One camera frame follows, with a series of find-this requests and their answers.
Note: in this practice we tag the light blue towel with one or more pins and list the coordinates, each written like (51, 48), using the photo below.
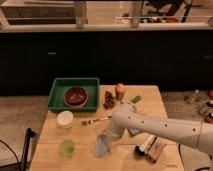
(102, 146)

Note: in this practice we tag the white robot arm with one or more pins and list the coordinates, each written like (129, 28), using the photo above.
(195, 134)

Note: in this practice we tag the orange and green fruit toy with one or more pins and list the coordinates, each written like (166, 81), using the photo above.
(119, 91)

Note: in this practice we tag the dark purple grape bunch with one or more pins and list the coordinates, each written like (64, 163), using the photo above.
(109, 100)

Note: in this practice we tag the dark red bowl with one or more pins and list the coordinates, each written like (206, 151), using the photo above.
(76, 96)

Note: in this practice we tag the green cucumber toy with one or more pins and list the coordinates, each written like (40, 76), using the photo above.
(135, 99)

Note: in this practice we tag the green plastic tray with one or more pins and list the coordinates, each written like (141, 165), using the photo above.
(62, 85)

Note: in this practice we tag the golden metal fork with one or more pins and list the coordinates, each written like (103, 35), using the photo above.
(90, 122)

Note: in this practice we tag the blue sponge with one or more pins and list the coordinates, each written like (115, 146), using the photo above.
(134, 132)

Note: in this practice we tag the green plastic cup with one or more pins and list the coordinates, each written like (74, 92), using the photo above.
(66, 148)

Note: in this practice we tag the brown wooden block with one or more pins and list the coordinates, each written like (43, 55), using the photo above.
(155, 150)

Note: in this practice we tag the black office chair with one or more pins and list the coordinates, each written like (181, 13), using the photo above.
(164, 7)

